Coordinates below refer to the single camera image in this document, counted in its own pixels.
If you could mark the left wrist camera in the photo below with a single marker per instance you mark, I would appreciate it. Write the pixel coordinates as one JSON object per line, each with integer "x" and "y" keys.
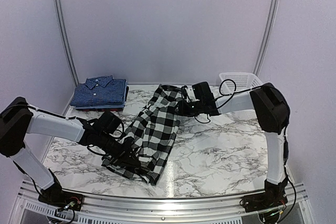
{"x": 107, "y": 123}

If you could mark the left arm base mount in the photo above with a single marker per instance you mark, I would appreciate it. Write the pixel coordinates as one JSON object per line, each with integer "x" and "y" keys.
{"x": 65, "y": 200}

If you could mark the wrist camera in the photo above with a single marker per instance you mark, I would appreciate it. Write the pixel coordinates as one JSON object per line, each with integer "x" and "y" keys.
{"x": 107, "y": 123}
{"x": 197, "y": 93}

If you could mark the right wall aluminium rail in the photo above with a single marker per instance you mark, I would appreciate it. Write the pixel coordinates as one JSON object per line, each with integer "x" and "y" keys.
{"x": 266, "y": 36}

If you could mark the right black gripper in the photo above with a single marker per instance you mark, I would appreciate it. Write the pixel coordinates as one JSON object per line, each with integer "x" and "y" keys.
{"x": 182, "y": 109}

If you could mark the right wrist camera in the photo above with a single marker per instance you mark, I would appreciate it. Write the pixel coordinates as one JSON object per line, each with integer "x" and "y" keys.
{"x": 197, "y": 93}

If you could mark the left wall aluminium rail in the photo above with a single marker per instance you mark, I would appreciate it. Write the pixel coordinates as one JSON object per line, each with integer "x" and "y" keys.
{"x": 65, "y": 42}

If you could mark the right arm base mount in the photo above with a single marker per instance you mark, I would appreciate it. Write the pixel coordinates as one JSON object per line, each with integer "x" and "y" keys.
{"x": 262, "y": 201}

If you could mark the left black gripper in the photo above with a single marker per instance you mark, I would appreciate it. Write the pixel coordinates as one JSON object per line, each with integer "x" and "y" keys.
{"x": 124, "y": 156}

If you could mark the black white plaid shirt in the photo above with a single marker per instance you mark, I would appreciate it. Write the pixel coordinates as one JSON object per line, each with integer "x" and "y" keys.
{"x": 152, "y": 135}

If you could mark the white plastic basket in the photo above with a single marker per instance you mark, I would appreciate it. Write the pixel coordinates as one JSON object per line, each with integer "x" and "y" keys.
{"x": 237, "y": 81}

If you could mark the front aluminium frame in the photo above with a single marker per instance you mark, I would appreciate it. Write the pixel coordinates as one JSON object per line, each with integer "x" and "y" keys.
{"x": 114, "y": 209}

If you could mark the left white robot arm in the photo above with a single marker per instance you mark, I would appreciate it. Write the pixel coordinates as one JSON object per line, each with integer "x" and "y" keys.
{"x": 20, "y": 119}

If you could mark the blue checked folded shirt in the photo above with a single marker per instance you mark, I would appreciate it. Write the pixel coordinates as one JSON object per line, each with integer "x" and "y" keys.
{"x": 98, "y": 91}

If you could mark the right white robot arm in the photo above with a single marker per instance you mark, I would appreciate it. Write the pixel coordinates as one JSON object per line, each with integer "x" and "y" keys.
{"x": 272, "y": 112}

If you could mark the wall aluminium rail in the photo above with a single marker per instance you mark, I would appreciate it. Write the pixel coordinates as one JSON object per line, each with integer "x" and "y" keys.
{"x": 266, "y": 36}
{"x": 65, "y": 42}

